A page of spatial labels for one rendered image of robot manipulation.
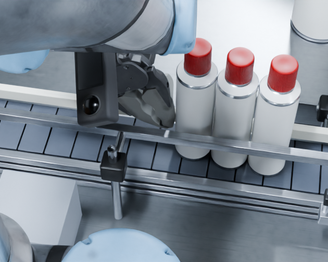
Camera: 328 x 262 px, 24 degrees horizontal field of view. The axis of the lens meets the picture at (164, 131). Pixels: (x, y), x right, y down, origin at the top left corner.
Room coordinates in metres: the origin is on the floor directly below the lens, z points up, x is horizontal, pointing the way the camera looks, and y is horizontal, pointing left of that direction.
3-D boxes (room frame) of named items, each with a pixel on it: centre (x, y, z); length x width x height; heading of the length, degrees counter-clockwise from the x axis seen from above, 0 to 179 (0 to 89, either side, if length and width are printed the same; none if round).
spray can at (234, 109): (0.60, -0.09, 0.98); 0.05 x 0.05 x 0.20
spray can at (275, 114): (0.59, -0.14, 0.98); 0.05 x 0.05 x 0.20
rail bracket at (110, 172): (0.55, 0.06, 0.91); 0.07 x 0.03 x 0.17; 170
